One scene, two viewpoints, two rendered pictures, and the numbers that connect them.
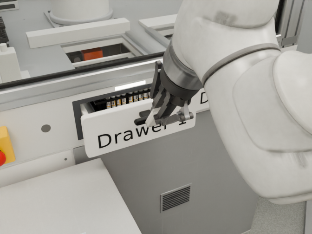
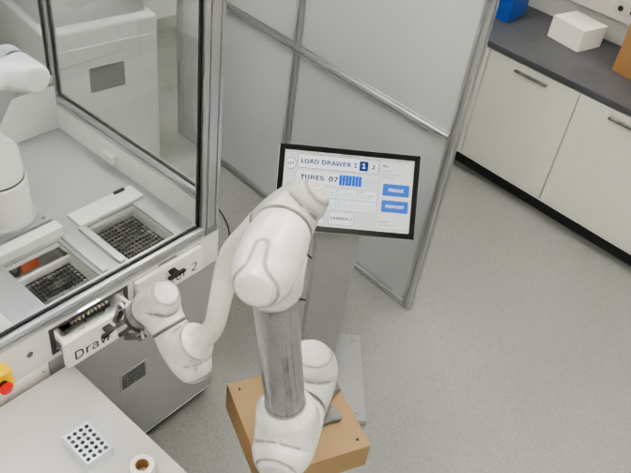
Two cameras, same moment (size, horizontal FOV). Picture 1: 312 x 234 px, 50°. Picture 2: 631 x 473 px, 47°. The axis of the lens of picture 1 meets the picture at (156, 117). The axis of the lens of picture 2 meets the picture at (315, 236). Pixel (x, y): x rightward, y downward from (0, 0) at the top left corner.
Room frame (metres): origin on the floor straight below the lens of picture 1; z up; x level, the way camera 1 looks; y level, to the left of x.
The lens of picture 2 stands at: (-0.94, 0.21, 2.62)
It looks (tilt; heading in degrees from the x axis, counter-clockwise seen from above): 40 degrees down; 332
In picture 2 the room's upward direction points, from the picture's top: 9 degrees clockwise
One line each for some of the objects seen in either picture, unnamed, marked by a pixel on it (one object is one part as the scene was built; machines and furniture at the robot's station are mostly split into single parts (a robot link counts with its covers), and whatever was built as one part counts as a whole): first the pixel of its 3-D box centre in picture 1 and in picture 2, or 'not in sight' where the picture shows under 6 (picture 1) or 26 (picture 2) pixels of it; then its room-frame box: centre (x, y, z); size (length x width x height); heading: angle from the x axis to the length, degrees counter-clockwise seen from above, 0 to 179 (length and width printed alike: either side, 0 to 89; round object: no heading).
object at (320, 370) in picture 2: not in sight; (307, 376); (0.19, -0.45, 1.03); 0.18 x 0.16 x 0.22; 142
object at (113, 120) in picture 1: (143, 121); (104, 331); (0.67, 0.03, 0.87); 0.29 x 0.02 x 0.11; 116
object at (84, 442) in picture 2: not in sight; (87, 445); (0.33, 0.15, 0.78); 0.12 x 0.08 x 0.04; 24
